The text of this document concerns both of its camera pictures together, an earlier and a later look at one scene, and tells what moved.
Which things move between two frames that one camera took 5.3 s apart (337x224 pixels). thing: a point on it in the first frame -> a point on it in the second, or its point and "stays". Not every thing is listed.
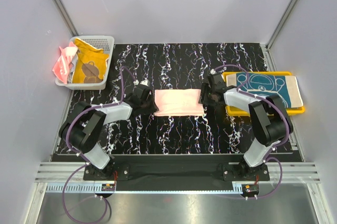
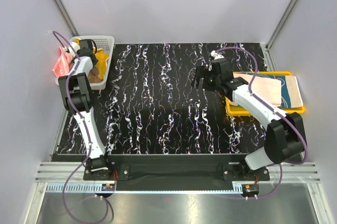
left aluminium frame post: x=58 y=3 stays
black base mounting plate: x=176 y=173 stays
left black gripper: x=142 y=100 -> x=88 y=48
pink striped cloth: x=62 y=66 stays
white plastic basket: x=104 y=42 stays
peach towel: x=178 y=102 -> x=268 y=89
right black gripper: x=205 y=88 -> x=202 y=72
